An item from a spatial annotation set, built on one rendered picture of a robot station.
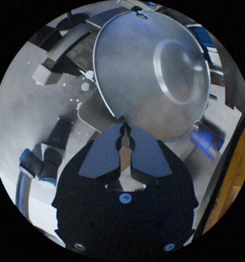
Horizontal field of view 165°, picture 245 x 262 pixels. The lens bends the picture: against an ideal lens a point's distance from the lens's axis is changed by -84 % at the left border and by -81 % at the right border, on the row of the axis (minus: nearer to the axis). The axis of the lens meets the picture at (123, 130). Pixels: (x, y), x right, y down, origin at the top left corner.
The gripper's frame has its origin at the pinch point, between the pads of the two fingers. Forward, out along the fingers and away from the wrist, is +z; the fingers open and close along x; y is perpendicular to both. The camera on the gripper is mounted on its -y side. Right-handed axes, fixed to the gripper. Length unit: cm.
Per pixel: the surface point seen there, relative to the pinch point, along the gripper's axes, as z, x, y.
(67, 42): 11.3, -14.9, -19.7
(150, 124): 2.6, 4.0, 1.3
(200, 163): 114, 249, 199
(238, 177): -16, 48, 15
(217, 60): 2.0, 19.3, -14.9
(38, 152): 36, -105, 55
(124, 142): 1.7, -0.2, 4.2
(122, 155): 46, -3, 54
